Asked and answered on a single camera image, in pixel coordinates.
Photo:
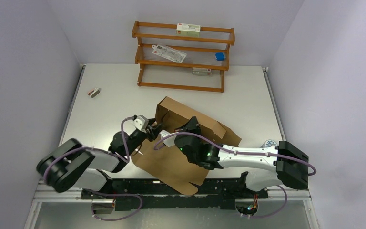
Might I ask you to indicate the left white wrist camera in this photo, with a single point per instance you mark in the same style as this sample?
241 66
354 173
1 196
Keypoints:
141 123

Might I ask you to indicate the small red grey object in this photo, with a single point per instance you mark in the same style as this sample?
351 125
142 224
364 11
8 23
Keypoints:
94 92

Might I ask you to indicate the orange wooden shelf rack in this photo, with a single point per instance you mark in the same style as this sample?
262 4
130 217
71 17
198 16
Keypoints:
200 51

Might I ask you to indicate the white green box top shelf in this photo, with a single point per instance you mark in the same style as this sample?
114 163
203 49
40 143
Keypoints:
188 30

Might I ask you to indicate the grey box bottom shelf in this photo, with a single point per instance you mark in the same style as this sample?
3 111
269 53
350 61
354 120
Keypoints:
202 71

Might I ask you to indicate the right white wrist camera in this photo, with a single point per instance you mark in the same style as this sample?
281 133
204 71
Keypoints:
167 139

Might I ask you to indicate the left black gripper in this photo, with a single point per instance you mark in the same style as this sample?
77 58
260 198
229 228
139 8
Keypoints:
154 130

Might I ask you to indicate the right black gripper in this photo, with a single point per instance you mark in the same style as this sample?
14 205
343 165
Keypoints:
192 125

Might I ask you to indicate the small blue object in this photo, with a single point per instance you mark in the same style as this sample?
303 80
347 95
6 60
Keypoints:
220 56

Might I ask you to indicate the brown cardboard box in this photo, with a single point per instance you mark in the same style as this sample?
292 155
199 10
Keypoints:
175 165

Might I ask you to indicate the clear plastic packaged item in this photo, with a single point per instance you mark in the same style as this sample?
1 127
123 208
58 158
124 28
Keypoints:
169 53

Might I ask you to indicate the aluminium rail frame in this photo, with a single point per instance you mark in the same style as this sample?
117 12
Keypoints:
46 193

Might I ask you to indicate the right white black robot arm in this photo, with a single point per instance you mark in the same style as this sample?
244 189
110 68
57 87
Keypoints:
283 164

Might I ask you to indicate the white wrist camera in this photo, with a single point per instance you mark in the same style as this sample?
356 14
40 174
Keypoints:
141 123
167 139

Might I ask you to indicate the round blue white sticker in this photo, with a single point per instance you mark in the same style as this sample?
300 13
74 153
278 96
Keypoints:
269 143

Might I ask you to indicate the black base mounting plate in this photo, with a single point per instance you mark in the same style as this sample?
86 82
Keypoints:
213 193

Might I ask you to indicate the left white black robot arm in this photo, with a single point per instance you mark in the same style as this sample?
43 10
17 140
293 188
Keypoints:
74 165

